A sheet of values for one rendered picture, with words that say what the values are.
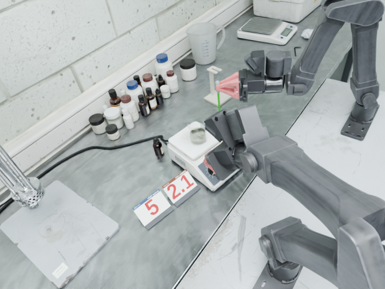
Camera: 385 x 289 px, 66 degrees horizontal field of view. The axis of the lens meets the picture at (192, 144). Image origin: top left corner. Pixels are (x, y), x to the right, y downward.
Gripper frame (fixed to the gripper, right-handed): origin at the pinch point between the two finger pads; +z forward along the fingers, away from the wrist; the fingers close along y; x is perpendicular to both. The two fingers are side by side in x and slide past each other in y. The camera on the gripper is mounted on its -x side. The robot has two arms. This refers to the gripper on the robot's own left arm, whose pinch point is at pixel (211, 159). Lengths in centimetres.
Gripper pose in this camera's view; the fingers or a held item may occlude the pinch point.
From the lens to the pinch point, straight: 75.6
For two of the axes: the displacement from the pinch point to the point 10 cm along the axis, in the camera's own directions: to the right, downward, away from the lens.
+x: 5.1, 8.5, 1.5
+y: -7.4, 5.2, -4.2
